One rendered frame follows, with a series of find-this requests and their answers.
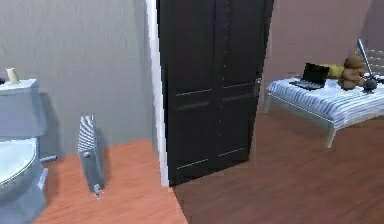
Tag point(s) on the black laptop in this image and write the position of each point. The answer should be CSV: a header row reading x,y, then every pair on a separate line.
x,y
313,77

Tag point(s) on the white toilet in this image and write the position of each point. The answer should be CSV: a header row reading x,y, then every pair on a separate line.
x,y
18,133

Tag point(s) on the small black object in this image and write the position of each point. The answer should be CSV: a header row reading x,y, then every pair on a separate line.
x,y
1,81

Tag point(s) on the bed with striped cover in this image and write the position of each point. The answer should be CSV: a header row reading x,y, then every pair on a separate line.
x,y
333,103

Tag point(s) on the yellow pillow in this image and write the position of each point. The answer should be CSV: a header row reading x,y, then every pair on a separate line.
x,y
336,70

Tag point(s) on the grey desk lamp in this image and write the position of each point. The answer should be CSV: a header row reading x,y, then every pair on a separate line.
x,y
366,71

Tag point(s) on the brown teddy bear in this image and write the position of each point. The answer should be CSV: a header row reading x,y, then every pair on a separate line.
x,y
352,72

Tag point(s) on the dark brown room door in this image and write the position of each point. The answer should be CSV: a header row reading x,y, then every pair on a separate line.
x,y
206,90

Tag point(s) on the cream toilet paper roll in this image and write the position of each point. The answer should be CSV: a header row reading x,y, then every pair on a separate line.
x,y
13,75

